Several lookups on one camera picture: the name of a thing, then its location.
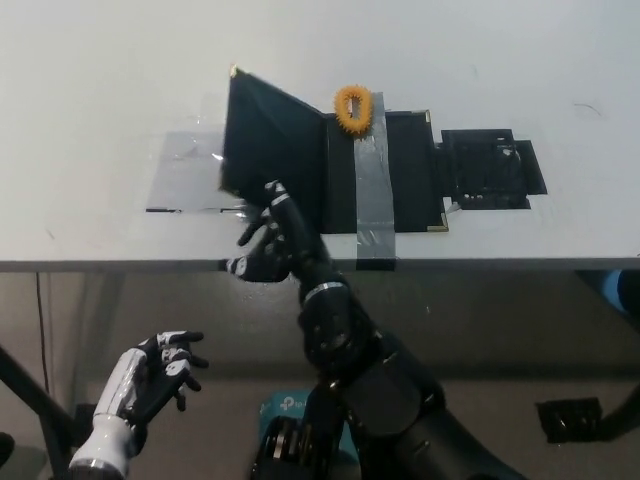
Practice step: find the blue round object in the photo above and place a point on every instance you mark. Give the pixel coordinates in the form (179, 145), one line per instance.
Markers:
(617, 290)

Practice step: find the grey duct tape strip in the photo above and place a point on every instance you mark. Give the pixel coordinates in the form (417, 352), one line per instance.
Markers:
(372, 200)

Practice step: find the clear plastic taped sheet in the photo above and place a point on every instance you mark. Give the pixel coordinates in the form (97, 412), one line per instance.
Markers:
(185, 170)

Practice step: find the black floor bracket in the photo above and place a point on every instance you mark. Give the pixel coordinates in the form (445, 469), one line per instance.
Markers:
(570, 420)

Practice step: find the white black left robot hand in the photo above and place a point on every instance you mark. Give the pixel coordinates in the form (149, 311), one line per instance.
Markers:
(150, 372)

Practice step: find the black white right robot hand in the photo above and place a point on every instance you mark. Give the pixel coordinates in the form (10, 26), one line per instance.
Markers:
(295, 240)

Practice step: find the black slanted table leg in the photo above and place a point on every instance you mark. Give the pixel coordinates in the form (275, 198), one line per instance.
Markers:
(35, 395)

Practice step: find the black taped fixture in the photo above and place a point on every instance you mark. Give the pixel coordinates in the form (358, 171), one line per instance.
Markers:
(482, 165)

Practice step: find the black USC diary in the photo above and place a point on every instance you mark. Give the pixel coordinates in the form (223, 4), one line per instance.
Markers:
(270, 145)

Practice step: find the teal tp-link box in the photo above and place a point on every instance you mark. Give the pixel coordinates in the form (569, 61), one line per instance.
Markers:
(285, 402)

